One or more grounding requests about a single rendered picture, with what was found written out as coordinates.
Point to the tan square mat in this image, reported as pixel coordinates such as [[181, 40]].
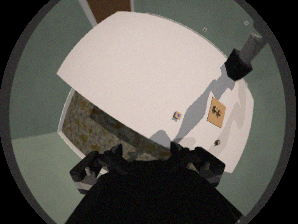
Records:
[[212, 116]]

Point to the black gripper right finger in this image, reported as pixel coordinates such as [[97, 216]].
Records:
[[210, 167]]

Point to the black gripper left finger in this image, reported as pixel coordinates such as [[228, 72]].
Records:
[[85, 172]]

